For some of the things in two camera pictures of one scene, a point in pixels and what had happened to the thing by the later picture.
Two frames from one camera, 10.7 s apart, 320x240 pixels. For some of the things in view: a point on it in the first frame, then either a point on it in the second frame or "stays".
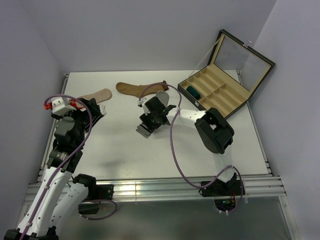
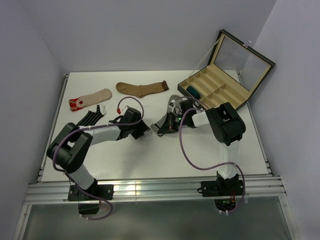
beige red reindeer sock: x=101 y=95 stays
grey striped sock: x=142 y=129 -> x=174 y=102
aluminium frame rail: x=253 y=186 stays
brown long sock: x=142 y=90 stays
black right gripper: x=145 y=118 -> x=169 y=126
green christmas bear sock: x=193 y=91 stays
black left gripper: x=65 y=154 -> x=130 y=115
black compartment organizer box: x=234 y=71 stays
